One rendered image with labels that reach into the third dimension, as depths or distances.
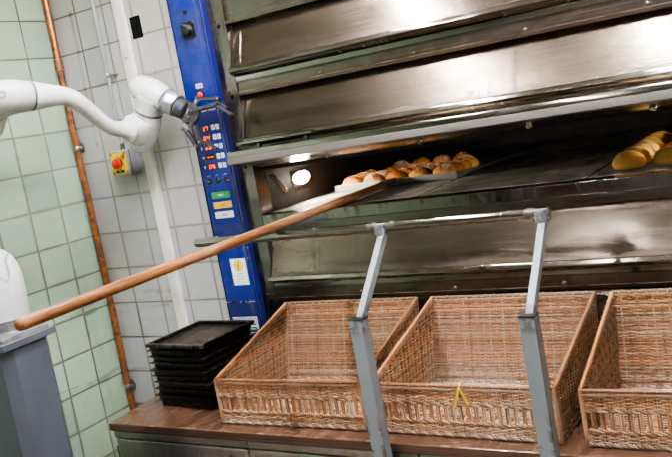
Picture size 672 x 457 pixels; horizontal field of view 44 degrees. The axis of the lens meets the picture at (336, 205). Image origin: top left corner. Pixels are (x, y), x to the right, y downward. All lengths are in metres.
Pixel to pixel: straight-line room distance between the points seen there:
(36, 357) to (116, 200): 1.00
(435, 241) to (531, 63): 0.66
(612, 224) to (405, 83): 0.79
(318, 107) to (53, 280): 1.35
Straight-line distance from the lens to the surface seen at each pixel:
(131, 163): 3.41
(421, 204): 2.75
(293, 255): 3.06
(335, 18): 2.85
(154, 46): 3.33
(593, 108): 2.37
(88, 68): 3.59
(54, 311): 1.97
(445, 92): 2.66
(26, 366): 2.78
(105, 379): 3.75
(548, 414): 2.13
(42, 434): 2.84
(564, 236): 2.61
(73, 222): 3.64
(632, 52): 2.49
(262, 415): 2.71
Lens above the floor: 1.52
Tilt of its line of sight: 7 degrees down
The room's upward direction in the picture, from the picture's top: 10 degrees counter-clockwise
